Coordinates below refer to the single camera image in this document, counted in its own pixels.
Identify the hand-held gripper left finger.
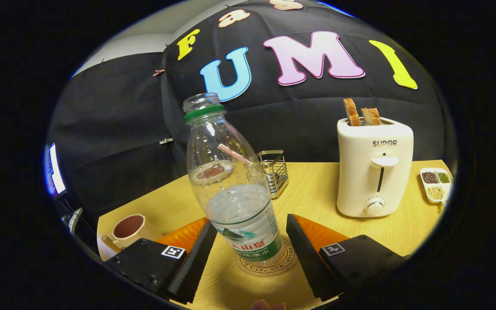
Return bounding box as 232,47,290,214
103,217,218,304

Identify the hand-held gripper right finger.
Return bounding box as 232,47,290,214
286,214,408,302

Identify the round cork coaster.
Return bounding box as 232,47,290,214
236,235,297,276

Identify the cream cup with wooden handle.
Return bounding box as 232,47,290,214
101,214,162,252

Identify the clear plastic juice bottle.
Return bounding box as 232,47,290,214
182,93,284,268

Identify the wooden table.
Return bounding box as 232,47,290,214
96,160,453,310

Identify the cream toaster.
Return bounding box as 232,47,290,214
337,116,414,218

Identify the white divided seasoning dish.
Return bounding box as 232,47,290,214
420,167,452,204

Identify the black backdrop cloth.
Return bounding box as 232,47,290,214
48,0,446,216

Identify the bright monitor screen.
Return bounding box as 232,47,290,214
43,143,67,198

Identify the metal wire holder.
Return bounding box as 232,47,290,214
257,150,289,199

